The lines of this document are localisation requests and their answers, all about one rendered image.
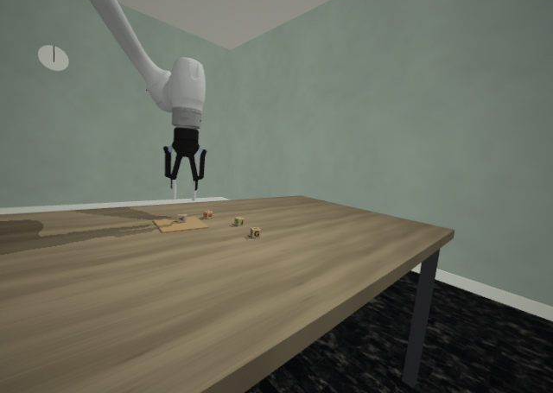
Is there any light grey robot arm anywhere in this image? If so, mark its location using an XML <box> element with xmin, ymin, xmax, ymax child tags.
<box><xmin>90</xmin><ymin>0</ymin><xmax>206</xmax><ymax>130</ymax></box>

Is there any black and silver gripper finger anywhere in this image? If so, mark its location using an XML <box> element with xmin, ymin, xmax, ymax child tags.
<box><xmin>187</xmin><ymin>147</ymin><xmax>207</xmax><ymax>200</ymax></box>
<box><xmin>163</xmin><ymin>145</ymin><xmax>183</xmax><ymax>200</ymax></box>

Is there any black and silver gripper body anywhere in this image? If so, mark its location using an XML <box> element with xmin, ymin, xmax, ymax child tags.
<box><xmin>172</xmin><ymin>128</ymin><xmax>200</xmax><ymax>157</ymax></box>

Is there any tan flat mat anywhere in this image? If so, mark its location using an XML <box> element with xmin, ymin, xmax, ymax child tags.
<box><xmin>153</xmin><ymin>217</ymin><xmax>209</xmax><ymax>233</ymax></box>

